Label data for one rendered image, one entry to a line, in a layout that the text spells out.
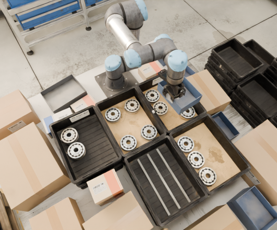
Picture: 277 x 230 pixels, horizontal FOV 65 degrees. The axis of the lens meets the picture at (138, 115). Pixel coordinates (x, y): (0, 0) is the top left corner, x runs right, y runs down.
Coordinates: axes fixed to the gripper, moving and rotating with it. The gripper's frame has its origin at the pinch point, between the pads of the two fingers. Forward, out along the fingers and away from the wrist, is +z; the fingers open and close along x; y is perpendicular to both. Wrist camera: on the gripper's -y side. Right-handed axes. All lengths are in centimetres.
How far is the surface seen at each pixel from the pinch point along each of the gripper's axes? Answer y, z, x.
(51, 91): -65, 32, -58
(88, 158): -2, 25, -55
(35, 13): -196, 64, -40
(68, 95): -56, 33, -49
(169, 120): 2.2, 29.9, 1.4
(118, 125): -12.2, 27.2, -29.6
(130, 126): -7.3, 27.8, -22.8
